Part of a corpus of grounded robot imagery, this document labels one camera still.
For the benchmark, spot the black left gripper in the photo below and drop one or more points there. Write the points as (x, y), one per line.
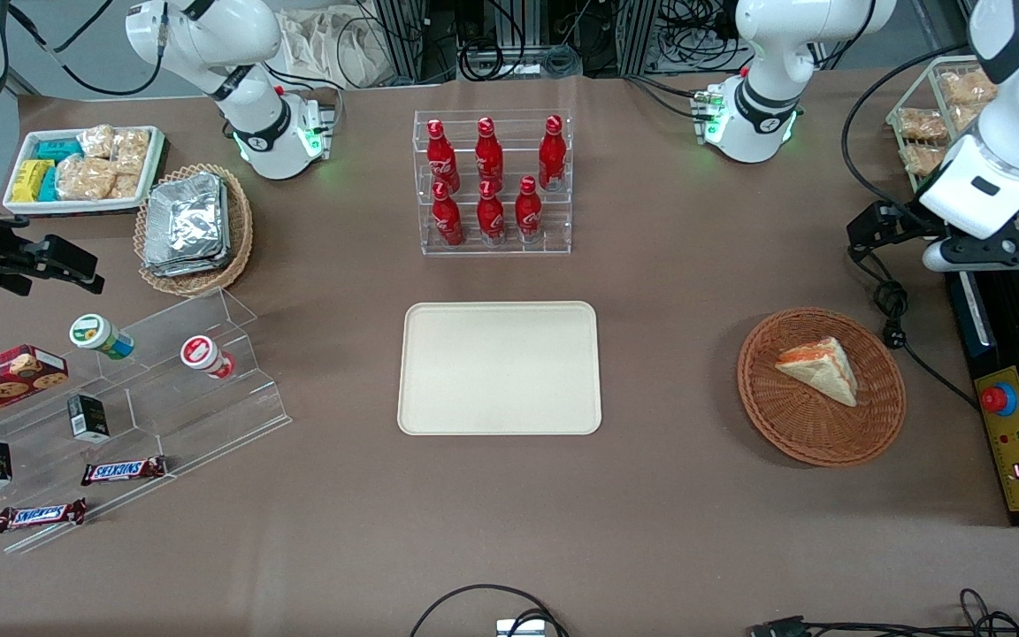
(906, 221)

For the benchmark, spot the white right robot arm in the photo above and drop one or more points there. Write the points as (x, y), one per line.
(209, 35)

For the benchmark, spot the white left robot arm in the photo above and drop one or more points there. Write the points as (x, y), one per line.
(766, 53)

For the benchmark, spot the white snack tray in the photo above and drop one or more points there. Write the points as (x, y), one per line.
(149, 168)

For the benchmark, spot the triangular sandwich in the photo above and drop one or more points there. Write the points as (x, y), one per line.
(823, 372)

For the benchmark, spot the light wicker basket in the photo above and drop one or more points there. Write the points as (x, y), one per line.
(240, 221)

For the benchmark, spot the brown wicker basket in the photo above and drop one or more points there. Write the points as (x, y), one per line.
(792, 425)

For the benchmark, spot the beige plastic tray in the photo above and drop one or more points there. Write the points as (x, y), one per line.
(501, 367)

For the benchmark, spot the clear pastry bag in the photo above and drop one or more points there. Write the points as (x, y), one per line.
(965, 117)
(921, 124)
(968, 87)
(923, 159)

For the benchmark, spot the green lid yogurt cup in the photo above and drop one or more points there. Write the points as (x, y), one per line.
(98, 334)

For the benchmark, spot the teal snack pack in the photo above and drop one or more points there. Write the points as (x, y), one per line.
(49, 184)
(58, 149)

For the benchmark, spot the yellow snack pack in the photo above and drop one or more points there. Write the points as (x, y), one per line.
(30, 181)

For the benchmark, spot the clear rice cracker bag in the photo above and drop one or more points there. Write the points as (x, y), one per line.
(85, 179)
(126, 186)
(95, 141)
(131, 150)

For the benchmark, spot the red tartan cookie box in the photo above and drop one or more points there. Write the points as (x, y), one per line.
(1, 380)

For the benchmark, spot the black yellow control box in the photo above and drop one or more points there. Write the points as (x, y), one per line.
(969, 336)

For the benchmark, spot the silver foil packet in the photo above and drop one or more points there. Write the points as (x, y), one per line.
(187, 226)

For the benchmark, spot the red lid yogurt cup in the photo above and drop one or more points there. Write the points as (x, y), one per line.
(202, 354)

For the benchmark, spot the clear acrylic stepped shelf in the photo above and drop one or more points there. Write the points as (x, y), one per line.
(191, 416)

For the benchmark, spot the Snickers chocolate bar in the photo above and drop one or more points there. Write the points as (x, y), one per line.
(39, 514)
(123, 470)

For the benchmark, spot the yellow emergency stop pendant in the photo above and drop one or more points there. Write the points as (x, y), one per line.
(1018, 451)

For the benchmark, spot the red cola bottle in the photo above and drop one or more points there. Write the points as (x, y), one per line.
(491, 215)
(528, 212)
(448, 217)
(552, 155)
(441, 157)
(489, 155)

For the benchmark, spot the beige cloth bag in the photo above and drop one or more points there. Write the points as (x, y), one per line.
(324, 44)

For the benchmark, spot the clear acrylic bottle rack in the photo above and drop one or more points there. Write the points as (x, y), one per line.
(509, 257)

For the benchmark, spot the small silver device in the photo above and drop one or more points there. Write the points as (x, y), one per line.
(520, 628)

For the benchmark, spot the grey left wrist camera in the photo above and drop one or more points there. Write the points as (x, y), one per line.
(938, 257)

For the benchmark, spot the aluminium frame post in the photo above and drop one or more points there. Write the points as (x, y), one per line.
(638, 35)
(402, 35)

